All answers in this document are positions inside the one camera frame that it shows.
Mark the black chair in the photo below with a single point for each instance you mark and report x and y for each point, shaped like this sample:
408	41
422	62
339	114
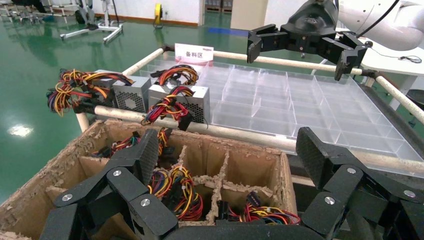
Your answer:
417	99

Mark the brown cardboard divider box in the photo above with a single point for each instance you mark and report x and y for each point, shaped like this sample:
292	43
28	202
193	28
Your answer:
33	198

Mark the cart with foam-wrapped rails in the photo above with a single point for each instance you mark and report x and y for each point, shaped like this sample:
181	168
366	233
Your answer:
331	151

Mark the yellow floor device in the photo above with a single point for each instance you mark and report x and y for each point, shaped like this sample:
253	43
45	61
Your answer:
158	13

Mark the clear acrylic divider tray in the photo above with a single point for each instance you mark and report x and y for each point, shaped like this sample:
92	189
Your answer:
281	106

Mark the beige pillar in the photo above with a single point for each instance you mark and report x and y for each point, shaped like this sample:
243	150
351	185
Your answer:
248	13

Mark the white metal stand frame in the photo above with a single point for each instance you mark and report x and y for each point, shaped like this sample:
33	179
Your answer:
113	33

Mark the black computer mouse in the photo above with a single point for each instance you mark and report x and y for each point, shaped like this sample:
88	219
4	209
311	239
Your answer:
368	43

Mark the grey metal trolley frames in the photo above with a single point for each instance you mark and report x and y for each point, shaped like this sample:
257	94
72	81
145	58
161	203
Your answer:
20	13

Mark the white sign with red print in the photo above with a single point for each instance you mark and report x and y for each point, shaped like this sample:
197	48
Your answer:
193	53

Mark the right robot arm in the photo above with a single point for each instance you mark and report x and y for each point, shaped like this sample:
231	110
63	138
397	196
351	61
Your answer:
404	30

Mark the dark storage shelf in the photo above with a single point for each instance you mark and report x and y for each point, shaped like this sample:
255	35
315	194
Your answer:
217	6

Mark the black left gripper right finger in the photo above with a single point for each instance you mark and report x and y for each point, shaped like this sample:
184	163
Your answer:
341	185

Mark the white desk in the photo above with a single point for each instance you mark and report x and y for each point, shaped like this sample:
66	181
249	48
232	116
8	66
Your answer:
397	68

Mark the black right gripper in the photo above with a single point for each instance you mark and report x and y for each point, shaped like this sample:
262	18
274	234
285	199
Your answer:
311	23

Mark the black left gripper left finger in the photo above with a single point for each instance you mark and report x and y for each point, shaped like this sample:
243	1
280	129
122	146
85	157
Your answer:
126	185

